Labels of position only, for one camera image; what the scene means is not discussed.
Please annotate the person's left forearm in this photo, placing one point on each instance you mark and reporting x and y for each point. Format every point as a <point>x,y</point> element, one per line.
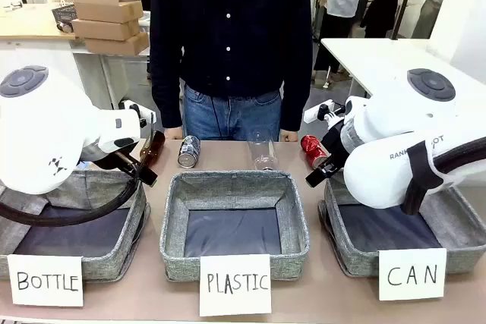
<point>298,104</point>

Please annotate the white paper label CAN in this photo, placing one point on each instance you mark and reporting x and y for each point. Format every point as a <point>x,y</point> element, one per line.
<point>412,274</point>

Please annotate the open cardboard box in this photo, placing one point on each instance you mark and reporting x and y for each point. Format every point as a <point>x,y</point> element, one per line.
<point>106,1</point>

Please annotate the white paper label BOTTLE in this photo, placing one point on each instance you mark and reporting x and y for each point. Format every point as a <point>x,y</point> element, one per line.
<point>45,282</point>

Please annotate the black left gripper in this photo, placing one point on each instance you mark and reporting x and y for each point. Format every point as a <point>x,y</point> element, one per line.
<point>117,160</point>

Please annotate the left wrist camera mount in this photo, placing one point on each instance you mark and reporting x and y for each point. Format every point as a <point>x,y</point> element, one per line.
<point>134,109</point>

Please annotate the white table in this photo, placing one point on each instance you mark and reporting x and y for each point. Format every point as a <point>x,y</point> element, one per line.
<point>364,58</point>

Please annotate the clear plastic bottle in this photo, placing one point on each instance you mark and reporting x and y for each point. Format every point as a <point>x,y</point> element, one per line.
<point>262,151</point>

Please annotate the black plastic crate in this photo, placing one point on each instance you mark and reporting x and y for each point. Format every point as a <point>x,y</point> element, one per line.
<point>64,16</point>

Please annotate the person's right hand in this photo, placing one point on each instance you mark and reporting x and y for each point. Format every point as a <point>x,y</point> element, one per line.
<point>173,134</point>

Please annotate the wooden table top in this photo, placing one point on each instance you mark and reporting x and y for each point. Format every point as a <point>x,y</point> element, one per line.
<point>26,26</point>

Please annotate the person's left hand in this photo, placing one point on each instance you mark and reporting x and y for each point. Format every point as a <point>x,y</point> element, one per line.
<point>289,136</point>

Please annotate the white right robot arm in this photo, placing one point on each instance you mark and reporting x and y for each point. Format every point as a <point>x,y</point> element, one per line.
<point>379,172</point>

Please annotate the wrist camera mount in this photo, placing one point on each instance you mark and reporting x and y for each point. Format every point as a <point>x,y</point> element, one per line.
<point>322,111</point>
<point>134,109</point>

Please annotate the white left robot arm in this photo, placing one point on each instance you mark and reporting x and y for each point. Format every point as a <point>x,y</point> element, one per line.
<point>38,130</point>

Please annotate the grey fabric basket can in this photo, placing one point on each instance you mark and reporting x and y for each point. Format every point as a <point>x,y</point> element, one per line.
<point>455,225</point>

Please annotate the grey fabric basket bottle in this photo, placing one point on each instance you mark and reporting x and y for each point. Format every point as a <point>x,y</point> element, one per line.
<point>91,225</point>

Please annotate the person's right forearm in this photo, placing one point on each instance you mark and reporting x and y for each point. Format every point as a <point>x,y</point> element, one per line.
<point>165,104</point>

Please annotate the white desk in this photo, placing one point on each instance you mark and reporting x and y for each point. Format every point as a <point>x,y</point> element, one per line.
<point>106,73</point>

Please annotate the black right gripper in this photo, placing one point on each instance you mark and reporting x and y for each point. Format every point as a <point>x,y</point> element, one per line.
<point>335,145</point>

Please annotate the white paper label PLASTIC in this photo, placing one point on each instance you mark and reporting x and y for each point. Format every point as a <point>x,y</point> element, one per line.
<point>235,286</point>

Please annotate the person in dark shirt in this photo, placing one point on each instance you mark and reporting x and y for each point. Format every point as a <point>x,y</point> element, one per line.
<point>231,35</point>

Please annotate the dark blue crushed can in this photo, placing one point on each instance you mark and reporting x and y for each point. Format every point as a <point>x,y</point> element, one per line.
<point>189,151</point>

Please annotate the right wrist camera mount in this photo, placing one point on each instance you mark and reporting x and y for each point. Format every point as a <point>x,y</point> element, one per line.
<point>322,111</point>

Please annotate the grey fabric basket plastic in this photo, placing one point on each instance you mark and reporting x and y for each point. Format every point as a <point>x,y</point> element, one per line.
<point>235,191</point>

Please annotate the red crushed can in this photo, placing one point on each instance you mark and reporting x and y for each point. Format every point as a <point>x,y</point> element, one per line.
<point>313,149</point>

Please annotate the brown glass bottle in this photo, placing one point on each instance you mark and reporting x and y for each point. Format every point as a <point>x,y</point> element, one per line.
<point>155,145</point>

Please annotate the flat closed cardboard box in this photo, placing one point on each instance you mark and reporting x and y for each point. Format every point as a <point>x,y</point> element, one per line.
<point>117,45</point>
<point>104,30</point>

